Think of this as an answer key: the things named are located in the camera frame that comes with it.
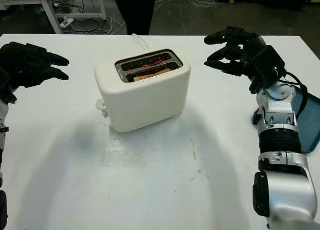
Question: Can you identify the blue plastic tray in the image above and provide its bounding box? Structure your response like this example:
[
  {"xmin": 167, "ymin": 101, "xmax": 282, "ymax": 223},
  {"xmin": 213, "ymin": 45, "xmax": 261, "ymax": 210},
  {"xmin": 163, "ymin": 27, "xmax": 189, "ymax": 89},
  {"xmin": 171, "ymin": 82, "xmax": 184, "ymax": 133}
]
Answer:
[{"xmin": 251, "ymin": 87, "xmax": 320, "ymax": 154}]

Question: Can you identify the white power strip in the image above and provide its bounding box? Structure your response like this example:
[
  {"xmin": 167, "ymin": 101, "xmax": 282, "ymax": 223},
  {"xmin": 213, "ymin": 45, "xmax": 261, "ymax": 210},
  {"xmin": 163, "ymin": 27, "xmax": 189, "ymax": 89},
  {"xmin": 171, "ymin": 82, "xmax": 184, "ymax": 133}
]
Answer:
[{"xmin": 59, "ymin": 17, "xmax": 75, "ymax": 28}]

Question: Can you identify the cream toaster lever knob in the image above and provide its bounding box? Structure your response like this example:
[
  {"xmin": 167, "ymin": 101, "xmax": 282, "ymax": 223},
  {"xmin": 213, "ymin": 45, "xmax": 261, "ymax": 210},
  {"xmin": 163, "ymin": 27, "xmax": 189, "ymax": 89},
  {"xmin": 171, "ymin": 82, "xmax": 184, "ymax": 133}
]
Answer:
[{"xmin": 94, "ymin": 99, "xmax": 110, "ymax": 118}]

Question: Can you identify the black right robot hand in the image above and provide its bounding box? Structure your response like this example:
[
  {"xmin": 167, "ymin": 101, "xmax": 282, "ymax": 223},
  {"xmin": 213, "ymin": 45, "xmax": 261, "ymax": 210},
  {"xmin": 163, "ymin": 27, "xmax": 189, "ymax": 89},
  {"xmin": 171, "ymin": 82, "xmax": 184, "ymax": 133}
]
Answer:
[{"xmin": 203, "ymin": 26, "xmax": 268, "ymax": 93}]

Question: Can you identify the toast slice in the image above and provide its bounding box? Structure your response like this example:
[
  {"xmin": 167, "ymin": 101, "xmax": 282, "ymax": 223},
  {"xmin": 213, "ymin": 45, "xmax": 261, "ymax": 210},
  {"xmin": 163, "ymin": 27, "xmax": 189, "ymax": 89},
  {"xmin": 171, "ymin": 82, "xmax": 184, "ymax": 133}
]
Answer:
[{"xmin": 133, "ymin": 67, "xmax": 173, "ymax": 82}]

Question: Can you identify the white floor cable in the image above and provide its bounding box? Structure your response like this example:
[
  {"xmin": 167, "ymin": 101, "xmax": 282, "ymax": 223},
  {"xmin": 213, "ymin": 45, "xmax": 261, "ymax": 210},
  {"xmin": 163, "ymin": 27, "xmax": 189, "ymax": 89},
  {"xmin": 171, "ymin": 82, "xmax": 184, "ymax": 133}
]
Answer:
[{"xmin": 108, "ymin": 11, "xmax": 128, "ymax": 35}]

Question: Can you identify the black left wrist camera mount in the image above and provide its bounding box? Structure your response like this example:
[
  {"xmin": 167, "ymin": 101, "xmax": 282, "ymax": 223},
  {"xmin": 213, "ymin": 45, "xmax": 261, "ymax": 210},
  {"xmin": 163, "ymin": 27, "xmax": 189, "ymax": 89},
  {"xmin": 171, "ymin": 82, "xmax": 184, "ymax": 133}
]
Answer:
[{"xmin": 0, "ymin": 67, "xmax": 12, "ymax": 90}]

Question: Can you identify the person in black trousers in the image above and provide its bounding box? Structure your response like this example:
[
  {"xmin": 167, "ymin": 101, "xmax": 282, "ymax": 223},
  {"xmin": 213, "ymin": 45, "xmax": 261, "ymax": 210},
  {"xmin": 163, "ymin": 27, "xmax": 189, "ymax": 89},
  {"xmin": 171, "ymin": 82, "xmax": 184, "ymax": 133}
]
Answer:
[{"xmin": 124, "ymin": 0, "xmax": 157, "ymax": 36}]

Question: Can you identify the cream white toaster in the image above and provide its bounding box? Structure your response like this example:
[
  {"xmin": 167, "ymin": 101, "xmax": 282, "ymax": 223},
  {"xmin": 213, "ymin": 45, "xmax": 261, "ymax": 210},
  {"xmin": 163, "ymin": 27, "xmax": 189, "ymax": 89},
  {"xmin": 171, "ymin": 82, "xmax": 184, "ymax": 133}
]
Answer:
[{"xmin": 94, "ymin": 47, "xmax": 192, "ymax": 133}]

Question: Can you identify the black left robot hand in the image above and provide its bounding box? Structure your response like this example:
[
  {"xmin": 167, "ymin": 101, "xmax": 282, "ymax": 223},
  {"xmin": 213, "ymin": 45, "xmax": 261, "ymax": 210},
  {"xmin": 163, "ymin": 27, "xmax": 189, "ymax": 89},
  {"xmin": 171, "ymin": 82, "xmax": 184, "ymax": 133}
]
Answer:
[{"xmin": 0, "ymin": 41, "xmax": 70, "ymax": 104}]

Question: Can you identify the white toaster power cord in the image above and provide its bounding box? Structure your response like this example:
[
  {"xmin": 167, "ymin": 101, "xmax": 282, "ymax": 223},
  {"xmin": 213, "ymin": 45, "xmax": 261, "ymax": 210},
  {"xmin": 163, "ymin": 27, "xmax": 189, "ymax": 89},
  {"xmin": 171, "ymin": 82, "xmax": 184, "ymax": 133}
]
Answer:
[{"xmin": 131, "ymin": 33, "xmax": 151, "ymax": 50}]

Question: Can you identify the white desk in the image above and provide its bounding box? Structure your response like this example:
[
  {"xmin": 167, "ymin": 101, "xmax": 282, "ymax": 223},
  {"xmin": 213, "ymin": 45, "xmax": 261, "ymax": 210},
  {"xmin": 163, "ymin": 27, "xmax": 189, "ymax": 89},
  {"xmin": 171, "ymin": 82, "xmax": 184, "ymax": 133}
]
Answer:
[{"xmin": 0, "ymin": 0, "xmax": 107, "ymax": 35}]

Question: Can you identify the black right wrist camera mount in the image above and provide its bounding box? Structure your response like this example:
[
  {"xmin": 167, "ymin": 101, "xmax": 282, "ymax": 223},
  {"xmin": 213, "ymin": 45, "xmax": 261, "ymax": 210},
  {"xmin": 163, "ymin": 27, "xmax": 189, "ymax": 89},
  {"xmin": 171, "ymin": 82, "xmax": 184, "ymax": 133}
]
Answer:
[{"xmin": 249, "ymin": 46, "xmax": 287, "ymax": 88}]

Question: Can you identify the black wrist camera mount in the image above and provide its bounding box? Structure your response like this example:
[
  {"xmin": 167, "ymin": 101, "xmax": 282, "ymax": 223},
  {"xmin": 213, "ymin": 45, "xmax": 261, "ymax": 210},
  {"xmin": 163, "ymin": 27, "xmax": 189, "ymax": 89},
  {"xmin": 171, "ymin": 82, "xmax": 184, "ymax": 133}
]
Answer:
[
  {"xmin": 249, "ymin": 46, "xmax": 287, "ymax": 88},
  {"xmin": 0, "ymin": 67, "xmax": 12, "ymax": 90}
]

